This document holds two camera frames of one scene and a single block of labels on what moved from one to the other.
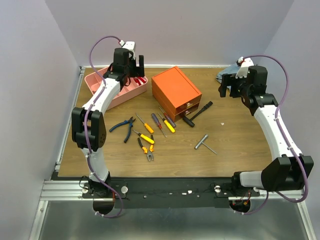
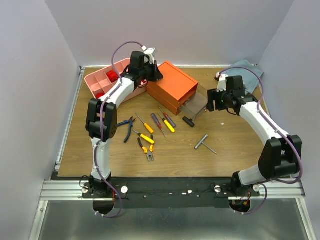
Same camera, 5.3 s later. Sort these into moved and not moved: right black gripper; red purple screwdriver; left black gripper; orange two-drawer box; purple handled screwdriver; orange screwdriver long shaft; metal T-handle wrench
Moved: right black gripper; orange two-drawer box; left black gripper
Not moved: orange screwdriver long shaft; purple handled screwdriver; red purple screwdriver; metal T-handle wrench
